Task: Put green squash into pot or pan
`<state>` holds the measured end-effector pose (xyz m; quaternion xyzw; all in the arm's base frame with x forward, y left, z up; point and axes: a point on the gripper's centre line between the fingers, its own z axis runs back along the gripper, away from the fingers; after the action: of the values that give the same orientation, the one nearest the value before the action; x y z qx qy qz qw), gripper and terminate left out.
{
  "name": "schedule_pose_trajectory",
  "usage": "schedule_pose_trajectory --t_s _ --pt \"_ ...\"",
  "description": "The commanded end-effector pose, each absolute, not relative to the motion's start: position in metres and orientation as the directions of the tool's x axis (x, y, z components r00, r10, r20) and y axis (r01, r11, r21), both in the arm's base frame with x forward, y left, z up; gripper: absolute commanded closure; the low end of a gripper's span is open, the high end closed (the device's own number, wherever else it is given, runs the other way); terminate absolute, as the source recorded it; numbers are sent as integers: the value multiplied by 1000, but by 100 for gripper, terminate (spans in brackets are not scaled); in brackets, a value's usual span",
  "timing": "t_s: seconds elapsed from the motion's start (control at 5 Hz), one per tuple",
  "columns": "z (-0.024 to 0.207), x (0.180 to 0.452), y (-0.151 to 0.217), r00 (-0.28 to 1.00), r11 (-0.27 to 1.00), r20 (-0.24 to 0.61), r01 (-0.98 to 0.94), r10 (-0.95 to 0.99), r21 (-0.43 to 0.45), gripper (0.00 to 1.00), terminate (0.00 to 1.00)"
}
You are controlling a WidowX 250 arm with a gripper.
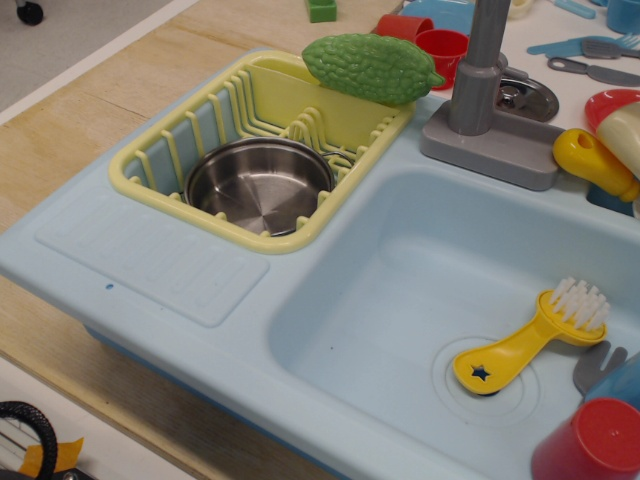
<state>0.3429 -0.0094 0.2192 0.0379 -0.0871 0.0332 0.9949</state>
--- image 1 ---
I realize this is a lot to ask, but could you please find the green bumpy toy squash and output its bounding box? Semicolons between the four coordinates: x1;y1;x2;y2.
302;33;446;105

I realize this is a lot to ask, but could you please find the stainless steel pot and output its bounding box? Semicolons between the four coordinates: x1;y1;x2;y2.
184;137;336;237

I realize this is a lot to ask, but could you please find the light blue toy sink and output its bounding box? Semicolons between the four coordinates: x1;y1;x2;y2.
0;47;640;480

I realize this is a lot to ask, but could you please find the yellow dish drying rack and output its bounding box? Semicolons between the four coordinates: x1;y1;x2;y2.
108;50;415;254

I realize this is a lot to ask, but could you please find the grey toy faucet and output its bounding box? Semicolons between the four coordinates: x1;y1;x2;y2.
420;1;563;191

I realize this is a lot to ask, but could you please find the red cup lying down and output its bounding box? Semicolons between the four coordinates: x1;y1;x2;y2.
373;14;434;42

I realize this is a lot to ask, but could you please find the green toy block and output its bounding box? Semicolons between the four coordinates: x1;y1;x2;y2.
305;0;338;23

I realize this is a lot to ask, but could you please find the red cup upright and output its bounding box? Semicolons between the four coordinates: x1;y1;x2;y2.
415;29;469;90

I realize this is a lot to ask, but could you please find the blue toy plate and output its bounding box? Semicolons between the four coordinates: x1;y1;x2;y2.
400;0;475;35

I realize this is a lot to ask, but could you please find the yellow dish brush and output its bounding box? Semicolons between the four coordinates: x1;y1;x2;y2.
452;277;610;396

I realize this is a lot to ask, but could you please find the grey fork in sink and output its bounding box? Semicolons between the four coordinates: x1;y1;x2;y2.
572;341;628;397

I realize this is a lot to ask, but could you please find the cream toy item top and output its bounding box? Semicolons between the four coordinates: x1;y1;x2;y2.
508;0;534;20

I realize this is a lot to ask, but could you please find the red toy plate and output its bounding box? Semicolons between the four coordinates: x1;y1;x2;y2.
584;88;639;131

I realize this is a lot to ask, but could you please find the blue toy fork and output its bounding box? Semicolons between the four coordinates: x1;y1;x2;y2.
526;34;639;58

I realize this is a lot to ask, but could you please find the cream toy bottle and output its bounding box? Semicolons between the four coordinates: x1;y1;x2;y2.
596;102;640;178

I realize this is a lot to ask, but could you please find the orange tape piece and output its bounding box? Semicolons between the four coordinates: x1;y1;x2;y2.
18;437;84;479

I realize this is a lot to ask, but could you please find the blue cup bottom right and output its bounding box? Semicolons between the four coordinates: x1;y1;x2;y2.
585;353;640;410

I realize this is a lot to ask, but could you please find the blue cup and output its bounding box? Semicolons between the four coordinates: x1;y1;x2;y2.
606;0;640;34
585;353;640;410

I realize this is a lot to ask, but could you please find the grey toy spatula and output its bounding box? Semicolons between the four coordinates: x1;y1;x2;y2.
581;39;640;59

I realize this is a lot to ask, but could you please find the red cup bottom right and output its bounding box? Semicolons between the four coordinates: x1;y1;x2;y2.
531;398;639;479

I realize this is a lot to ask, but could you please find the grey toy knife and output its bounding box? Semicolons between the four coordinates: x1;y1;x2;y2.
547;57;640;87

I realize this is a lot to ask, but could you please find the blue toy utensil top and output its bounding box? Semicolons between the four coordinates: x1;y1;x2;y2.
551;0;596;20

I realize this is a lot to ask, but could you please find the black caster wheel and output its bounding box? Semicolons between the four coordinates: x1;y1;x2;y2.
15;0;44;26

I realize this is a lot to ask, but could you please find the blue cup top right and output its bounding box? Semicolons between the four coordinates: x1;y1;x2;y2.
606;0;640;34

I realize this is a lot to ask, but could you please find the chrome faucet handle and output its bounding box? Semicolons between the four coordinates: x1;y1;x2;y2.
495;53;560;122

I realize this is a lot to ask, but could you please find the black ribbed cable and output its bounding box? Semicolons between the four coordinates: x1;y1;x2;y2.
0;400;59;480

